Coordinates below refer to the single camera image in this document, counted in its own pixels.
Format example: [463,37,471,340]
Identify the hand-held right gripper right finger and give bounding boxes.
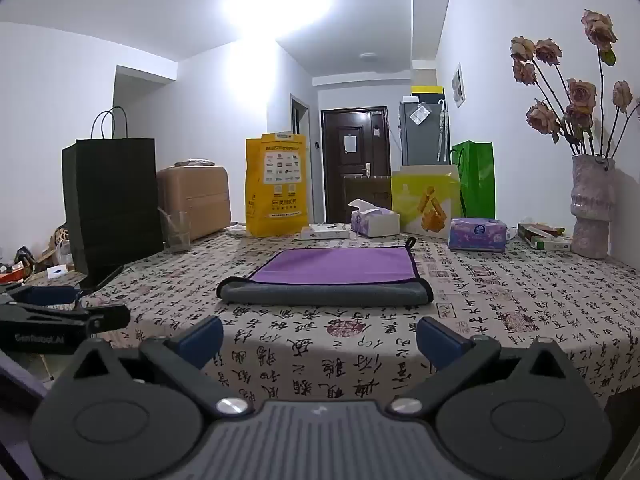
[389,316,572,417]

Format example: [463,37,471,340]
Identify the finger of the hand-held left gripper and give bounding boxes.
[75,303,132,335]
[0,282,85,311]

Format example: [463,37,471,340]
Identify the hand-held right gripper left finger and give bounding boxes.
[72,316,256,418]

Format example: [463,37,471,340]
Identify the purple and grey towel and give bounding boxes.
[216,236,434,307]

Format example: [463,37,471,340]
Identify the pile of floor clutter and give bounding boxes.
[0,224,76,283]

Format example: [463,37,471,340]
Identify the calligraphy printed tablecloth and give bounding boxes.
[80,220,640,413]

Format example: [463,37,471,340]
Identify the black paper bag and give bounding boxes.
[61,106,166,291]

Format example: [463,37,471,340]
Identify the clear glass cup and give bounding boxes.
[158,207,193,254]

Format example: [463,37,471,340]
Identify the purple soft tissue pack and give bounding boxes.
[448,218,510,253]

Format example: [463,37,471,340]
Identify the purple tissue box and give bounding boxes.
[348,199,401,238]

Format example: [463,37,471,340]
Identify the yellow-green gift box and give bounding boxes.
[390,164,462,240]

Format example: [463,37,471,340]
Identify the brown suitcase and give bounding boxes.
[156,159,232,243]

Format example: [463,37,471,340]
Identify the green and white carton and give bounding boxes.
[516,222,574,251]

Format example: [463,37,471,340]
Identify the flat white box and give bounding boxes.
[299,223,351,241]

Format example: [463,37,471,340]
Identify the green paper bag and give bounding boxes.
[451,140,496,222]

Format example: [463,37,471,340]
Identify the yellow printed shopping bag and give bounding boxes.
[244,132,309,238]

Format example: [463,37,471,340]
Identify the textured ceramic vase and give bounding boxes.
[570,155,617,260]

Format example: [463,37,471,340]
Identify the dark brown door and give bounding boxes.
[320,106,391,223]

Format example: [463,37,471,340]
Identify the grey refrigerator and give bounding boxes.
[398,99,451,167]

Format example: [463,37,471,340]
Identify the white folded umbrella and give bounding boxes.
[436,100,449,163]

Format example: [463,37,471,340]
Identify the bunch of dried roses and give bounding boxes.
[509,9,640,158]

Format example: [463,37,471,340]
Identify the small wall picture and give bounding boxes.
[451,62,467,108]

